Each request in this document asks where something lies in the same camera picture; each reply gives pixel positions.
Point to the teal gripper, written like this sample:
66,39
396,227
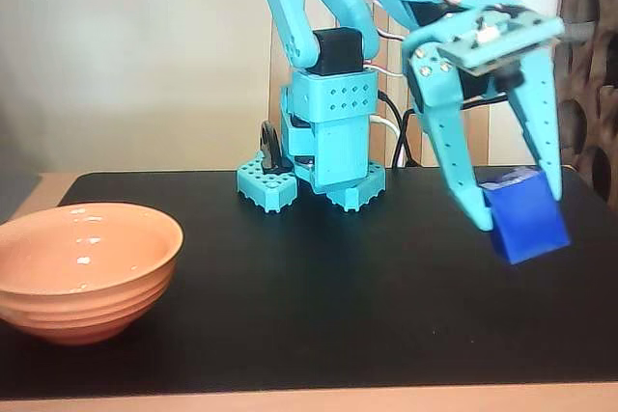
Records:
431,75

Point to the blue cube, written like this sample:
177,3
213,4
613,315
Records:
526,224

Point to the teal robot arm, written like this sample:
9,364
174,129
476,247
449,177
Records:
338,142

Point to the orange bowl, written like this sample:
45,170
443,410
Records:
87,296

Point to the black mat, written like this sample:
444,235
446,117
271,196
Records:
314,286

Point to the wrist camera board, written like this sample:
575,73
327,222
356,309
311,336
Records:
502,40

